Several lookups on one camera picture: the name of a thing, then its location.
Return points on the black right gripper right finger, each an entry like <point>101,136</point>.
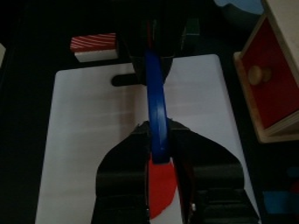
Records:
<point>210,175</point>

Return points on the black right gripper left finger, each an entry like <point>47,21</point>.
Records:
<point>123,175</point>

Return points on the blue toy block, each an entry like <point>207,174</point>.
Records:
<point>281,202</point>

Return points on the white cutting board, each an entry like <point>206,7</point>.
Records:
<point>86,122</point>

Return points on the wooden box with red panel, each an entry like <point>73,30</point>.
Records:
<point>274,87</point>

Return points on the red and white striped block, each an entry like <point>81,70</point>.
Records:
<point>94,48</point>

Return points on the blue bowl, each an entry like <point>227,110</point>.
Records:
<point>241,5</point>

